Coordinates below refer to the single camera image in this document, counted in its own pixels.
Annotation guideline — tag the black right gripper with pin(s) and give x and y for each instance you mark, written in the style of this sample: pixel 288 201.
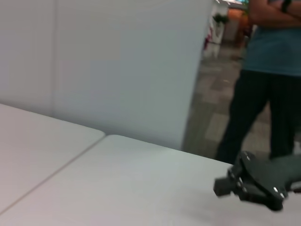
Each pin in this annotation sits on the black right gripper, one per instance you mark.
pixel 270 171

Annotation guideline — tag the forearm with black wristband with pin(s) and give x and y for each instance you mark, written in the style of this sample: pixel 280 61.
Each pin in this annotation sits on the forearm with black wristband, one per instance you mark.
pixel 296 7

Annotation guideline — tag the bare person forearm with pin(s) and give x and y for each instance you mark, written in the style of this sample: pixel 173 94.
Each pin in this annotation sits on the bare person forearm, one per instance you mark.
pixel 258 14

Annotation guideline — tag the person in blue shirt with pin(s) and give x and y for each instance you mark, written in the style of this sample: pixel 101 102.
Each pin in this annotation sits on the person in blue shirt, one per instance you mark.
pixel 270 54

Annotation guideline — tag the white display stand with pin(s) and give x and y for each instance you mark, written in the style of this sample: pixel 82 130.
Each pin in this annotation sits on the white display stand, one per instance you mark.
pixel 217 35

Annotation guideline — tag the small green potted plant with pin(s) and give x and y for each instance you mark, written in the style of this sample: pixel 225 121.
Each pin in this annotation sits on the small green potted plant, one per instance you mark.
pixel 220 18

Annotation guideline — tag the orange blurred furniture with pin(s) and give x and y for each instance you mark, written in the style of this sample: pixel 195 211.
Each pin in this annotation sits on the orange blurred furniture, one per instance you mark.
pixel 237 17

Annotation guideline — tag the black wristband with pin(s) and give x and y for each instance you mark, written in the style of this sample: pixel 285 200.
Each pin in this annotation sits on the black wristband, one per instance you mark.
pixel 286 5

